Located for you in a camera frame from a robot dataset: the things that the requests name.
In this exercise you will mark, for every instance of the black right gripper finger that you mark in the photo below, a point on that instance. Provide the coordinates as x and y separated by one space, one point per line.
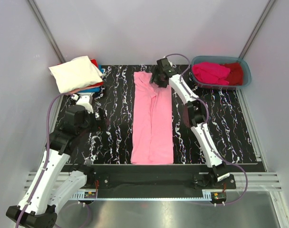
154 79
162 84

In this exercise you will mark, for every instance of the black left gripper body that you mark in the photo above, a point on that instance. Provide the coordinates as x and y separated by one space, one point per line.
90 125

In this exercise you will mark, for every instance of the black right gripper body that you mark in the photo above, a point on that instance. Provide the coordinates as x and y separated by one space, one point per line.
157 73

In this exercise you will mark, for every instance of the light pink t-shirt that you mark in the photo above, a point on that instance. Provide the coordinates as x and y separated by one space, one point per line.
152 134

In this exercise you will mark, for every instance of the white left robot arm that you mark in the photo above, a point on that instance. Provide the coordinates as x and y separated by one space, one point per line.
41 204

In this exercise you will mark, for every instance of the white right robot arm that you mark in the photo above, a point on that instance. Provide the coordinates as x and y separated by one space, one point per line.
195 117

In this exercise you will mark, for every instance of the salmon folded t-shirt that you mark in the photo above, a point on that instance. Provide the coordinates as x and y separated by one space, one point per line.
83 89

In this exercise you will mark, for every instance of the red folded t-shirt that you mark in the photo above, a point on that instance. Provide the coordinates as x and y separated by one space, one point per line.
100 83

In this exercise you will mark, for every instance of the white folded t-shirt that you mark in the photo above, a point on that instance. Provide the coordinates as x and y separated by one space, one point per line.
76 74

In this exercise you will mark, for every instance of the magenta crumpled t-shirt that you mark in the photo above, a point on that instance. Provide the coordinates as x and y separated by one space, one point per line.
211 73

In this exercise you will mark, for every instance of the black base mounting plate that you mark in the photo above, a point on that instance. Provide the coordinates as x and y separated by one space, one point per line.
156 178

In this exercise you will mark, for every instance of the grey-blue plastic basket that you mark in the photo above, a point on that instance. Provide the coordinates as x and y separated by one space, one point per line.
223 60

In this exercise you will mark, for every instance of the dark red crumpled t-shirt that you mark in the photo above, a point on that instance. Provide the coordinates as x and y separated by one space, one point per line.
235 76

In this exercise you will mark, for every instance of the white slotted cable duct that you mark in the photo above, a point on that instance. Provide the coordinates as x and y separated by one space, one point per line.
103 195

